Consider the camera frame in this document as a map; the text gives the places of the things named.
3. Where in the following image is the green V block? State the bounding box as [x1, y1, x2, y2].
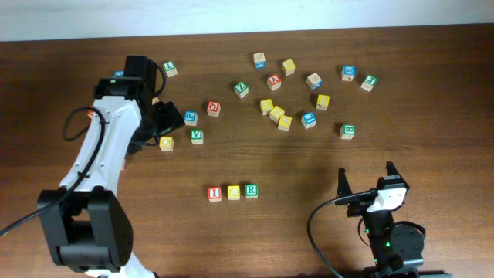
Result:
[191, 129, 204, 144]

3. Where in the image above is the yellow O block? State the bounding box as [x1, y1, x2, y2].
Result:
[158, 136, 174, 151]

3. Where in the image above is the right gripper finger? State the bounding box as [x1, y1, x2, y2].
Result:
[385, 161, 401, 178]
[336, 168, 352, 198]

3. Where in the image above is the blue side block top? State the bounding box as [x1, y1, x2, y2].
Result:
[253, 53, 266, 69]

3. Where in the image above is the red letter I block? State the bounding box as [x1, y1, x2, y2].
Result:
[208, 187, 222, 202]

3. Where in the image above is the yellow block cluster left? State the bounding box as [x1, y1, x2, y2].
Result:
[260, 99, 274, 115]

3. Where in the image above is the yellow block cluster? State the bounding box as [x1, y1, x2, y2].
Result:
[278, 115, 292, 131]
[269, 106, 285, 123]
[260, 99, 274, 115]

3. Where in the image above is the yellow block cluster middle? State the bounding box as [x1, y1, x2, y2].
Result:
[269, 106, 285, 123]

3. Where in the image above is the blue I block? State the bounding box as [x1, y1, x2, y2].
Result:
[301, 112, 317, 129]

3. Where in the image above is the green L block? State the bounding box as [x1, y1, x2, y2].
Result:
[163, 60, 178, 77]

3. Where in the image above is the blue D side block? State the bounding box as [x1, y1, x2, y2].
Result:
[306, 73, 322, 90]

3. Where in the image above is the blue X block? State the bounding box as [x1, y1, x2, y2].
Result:
[341, 65, 356, 81]

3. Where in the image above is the green r block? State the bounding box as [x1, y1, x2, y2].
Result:
[340, 124, 355, 140]
[245, 184, 259, 198]

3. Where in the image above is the yellow block cluster bottom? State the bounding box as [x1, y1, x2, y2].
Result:
[278, 115, 292, 131]

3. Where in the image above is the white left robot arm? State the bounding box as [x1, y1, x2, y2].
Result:
[37, 56, 184, 277]

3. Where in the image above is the yellow block top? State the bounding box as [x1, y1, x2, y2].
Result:
[282, 59, 296, 76]

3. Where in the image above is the yellow block right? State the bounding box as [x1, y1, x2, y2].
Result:
[316, 94, 330, 110]

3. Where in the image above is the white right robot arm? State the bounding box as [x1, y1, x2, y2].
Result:
[336, 161, 452, 278]

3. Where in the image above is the green Z block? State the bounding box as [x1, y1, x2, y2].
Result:
[234, 82, 249, 98]

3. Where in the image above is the red O block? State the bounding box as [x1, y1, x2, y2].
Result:
[206, 101, 221, 117]

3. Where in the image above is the blue P block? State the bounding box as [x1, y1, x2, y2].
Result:
[184, 111, 198, 127]

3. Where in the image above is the green J block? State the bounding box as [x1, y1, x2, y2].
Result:
[360, 75, 378, 92]

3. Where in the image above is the yellow C block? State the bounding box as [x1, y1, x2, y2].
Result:
[227, 185, 241, 201]

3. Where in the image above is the red A block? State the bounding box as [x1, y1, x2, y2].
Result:
[267, 74, 282, 91]

